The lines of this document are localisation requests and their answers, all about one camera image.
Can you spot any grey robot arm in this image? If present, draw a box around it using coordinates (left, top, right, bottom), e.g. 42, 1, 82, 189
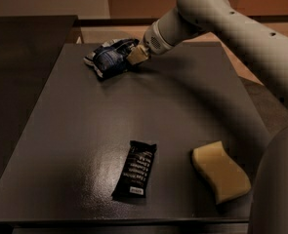
128, 0, 288, 234

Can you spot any yellow sponge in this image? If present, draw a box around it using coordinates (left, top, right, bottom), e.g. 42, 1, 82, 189
191, 141, 251, 205

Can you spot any blue chip bag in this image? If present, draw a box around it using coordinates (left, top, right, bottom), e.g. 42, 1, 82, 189
83, 38, 139, 79

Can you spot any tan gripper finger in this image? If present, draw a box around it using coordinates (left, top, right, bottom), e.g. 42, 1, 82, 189
127, 45, 149, 65

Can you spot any black rxbar chocolate bar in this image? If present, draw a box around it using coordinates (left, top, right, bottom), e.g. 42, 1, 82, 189
111, 140, 157, 198

